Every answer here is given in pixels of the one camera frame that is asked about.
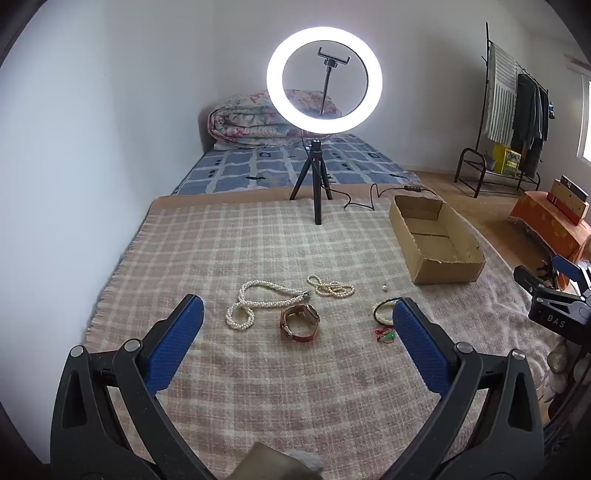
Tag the pink plaid blanket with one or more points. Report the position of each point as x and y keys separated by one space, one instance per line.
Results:
x=231 y=392

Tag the dark hanging clothes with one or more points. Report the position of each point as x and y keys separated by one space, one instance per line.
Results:
x=526 y=115

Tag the yellow box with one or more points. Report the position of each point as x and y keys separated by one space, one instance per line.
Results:
x=508 y=159

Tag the tan and red box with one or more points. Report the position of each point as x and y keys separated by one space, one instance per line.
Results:
x=565 y=198

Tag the cardboard box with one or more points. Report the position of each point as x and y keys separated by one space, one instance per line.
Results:
x=443 y=272

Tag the orange cloth cover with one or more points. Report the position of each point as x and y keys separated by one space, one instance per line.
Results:
x=545 y=221

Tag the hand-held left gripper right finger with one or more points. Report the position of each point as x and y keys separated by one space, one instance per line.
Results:
x=418 y=341

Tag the person's left hand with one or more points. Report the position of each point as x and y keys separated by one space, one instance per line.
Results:
x=295 y=461

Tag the folded floral quilt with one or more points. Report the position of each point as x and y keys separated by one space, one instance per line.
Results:
x=240 y=124

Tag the window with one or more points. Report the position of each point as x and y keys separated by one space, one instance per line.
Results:
x=586 y=120

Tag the black tripod stand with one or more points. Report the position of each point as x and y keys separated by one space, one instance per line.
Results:
x=317 y=184

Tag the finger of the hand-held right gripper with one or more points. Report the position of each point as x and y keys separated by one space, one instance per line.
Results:
x=570 y=272
x=531 y=279

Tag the black clothes rack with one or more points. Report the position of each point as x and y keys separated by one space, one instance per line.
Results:
x=485 y=83

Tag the blue patterned bedsheet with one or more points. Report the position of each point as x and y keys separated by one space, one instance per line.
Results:
x=258 y=170

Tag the striped towel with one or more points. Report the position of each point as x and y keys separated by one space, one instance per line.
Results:
x=501 y=101

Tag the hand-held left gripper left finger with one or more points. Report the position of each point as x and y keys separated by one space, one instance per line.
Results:
x=178 y=341

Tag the black phone holder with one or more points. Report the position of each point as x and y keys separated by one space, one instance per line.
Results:
x=328 y=83

